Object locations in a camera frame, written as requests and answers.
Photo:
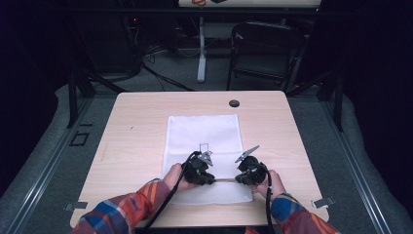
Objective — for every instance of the black folding chair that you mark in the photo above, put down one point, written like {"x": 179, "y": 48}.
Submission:
{"x": 263, "y": 52}

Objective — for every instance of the white towel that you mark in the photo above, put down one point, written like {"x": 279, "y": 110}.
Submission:
{"x": 204, "y": 133}

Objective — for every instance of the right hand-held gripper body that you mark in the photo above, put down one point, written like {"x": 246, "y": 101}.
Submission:
{"x": 253, "y": 167}

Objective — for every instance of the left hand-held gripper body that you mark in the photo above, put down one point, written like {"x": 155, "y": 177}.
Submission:
{"x": 196, "y": 166}

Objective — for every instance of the white table leg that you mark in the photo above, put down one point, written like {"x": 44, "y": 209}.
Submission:
{"x": 202, "y": 55}

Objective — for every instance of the person's left hand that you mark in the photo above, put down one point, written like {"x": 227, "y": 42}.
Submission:
{"x": 175, "y": 178}

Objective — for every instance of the person's right hand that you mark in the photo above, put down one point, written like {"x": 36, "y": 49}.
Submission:
{"x": 274, "y": 183}

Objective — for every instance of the light wooden background table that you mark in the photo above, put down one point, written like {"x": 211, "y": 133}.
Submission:
{"x": 259, "y": 3}

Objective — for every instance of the black tape floor strip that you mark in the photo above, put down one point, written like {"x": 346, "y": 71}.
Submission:
{"x": 86, "y": 124}

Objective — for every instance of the aluminium floor rail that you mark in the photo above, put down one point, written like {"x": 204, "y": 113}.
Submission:
{"x": 42, "y": 182}
{"x": 355, "y": 182}

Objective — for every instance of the black metal stand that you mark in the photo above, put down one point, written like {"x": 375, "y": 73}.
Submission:
{"x": 73, "y": 97}
{"x": 337, "y": 104}

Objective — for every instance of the dark computer tower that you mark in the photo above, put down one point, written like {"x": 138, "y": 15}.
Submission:
{"x": 107, "y": 42}

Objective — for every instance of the grey tape piece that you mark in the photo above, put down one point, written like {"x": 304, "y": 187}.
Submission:
{"x": 76, "y": 205}
{"x": 323, "y": 202}

